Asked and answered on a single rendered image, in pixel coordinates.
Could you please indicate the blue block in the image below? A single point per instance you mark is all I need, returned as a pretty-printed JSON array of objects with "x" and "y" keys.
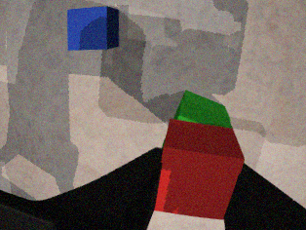
[{"x": 92, "y": 29}]

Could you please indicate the green block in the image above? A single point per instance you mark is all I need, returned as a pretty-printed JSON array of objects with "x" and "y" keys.
[
  {"x": 192, "y": 112},
  {"x": 205, "y": 102}
]

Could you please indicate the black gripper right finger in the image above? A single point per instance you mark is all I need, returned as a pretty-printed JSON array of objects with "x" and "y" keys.
[{"x": 256, "y": 204}]

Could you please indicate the red block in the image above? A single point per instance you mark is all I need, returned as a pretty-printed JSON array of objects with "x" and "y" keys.
[{"x": 200, "y": 167}]

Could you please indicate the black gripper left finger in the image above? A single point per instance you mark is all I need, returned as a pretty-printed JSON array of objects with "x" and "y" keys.
[{"x": 124, "y": 199}]

